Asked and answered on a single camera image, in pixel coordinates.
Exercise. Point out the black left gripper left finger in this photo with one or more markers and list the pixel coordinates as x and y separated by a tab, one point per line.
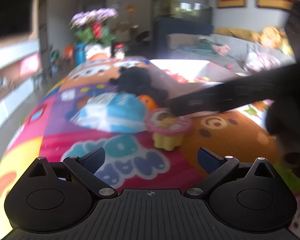
82	170

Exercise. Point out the pink yellow cup toy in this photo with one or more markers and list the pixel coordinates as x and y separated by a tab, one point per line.
167	130

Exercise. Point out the orange pumpkin bottle toy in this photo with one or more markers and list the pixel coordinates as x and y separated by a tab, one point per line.
148	102

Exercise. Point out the pink cardboard box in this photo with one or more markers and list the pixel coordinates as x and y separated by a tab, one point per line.
179	77

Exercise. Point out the pink white clothes pile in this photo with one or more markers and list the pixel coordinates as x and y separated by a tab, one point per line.
256	62

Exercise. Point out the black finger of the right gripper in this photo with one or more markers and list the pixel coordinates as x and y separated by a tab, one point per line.
274	85

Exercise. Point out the blue wet wipes pack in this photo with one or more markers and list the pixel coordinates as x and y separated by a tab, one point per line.
112	112

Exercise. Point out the blue water bottle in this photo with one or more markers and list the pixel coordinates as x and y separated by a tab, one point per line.
79	53

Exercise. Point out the colourful cartoon play mat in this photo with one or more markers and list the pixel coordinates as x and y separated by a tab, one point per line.
38	199

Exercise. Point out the red lid glass jar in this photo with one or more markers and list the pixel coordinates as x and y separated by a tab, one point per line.
119	51

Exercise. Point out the yellow duck plush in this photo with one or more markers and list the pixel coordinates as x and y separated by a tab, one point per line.
276	38

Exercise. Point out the black plush toy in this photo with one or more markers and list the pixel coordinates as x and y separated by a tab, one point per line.
137	81

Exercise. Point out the white tv cabinet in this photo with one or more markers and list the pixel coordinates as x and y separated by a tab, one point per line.
19	63

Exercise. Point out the mustard yellow pillow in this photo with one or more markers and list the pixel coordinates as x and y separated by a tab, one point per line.
243	34

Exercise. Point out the grey sofa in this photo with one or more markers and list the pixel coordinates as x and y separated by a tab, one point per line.
235	58

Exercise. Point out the glass fish tank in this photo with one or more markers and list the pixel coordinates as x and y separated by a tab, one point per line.
190	10

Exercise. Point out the purple orchid flower pot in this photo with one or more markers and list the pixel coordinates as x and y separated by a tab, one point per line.
92	29

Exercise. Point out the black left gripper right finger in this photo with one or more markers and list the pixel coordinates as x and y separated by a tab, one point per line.
220	171

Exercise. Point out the green clothes on sofa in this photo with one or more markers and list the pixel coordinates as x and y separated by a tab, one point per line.
205	47

